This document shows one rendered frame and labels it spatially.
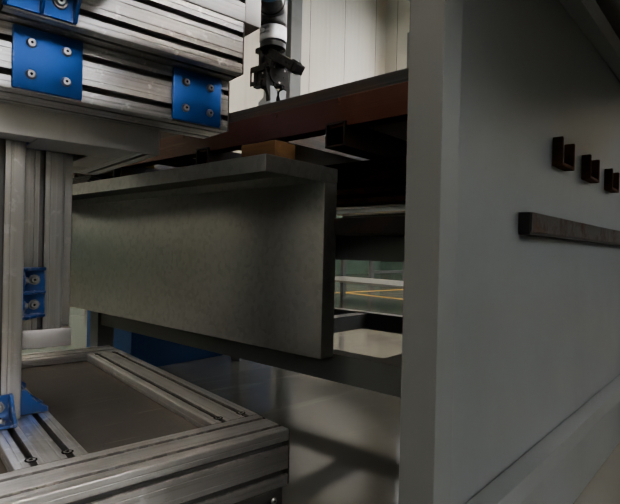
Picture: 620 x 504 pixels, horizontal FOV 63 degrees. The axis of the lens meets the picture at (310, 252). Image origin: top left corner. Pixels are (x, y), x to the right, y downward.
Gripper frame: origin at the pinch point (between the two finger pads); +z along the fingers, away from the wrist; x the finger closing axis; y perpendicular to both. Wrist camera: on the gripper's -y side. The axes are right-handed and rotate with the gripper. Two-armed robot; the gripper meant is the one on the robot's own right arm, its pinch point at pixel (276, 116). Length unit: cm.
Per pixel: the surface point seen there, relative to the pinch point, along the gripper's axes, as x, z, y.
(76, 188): 36, 21, 39
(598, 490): -30, 88, -74
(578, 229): -10, 31, -73
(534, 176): 10, 23, -71
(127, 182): 36.4, 21.4, 12.2
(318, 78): -712, -329, 602
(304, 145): -11.3, 6.0, -0.3
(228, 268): 20.4, 41.0, -6.0
